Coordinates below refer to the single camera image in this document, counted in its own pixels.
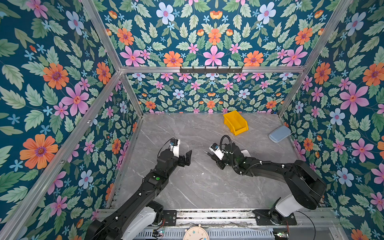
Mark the white slotted cable duct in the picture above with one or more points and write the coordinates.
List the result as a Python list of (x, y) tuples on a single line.
[(214, 234)]

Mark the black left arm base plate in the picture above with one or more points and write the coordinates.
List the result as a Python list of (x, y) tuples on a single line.
[(167, 218)]

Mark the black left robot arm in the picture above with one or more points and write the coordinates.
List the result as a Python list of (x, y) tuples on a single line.
[(115, 225)]

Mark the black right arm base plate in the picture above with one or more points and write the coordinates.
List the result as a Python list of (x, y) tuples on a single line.
[(267, 217)]

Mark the white rectangular box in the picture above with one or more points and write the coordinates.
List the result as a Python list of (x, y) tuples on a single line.
[(246, 153)]

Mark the round beige clock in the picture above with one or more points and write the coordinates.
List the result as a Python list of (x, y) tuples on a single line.
[(196, 233)]

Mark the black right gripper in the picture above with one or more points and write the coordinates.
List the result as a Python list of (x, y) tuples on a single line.
[(218, 162)]

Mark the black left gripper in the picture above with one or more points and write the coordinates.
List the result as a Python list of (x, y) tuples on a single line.
[(182, 162)]

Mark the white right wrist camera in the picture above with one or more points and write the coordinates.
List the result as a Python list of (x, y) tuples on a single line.
[(215, 149)]

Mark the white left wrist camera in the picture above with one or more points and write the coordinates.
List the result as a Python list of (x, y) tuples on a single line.
[(175, 147)]

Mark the yellow plastic bin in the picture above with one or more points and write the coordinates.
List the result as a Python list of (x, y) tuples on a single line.
[(236, 123)]

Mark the black hook rail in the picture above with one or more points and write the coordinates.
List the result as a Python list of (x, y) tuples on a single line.
[(210, 70)]

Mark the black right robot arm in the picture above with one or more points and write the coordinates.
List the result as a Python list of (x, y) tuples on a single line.
[(307, 188)]

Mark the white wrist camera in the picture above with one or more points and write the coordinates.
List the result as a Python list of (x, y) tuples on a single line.
[(215, 149), (175, 147)]

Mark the grey blue flat case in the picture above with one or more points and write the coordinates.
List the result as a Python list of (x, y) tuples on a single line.
[(280, 134)]

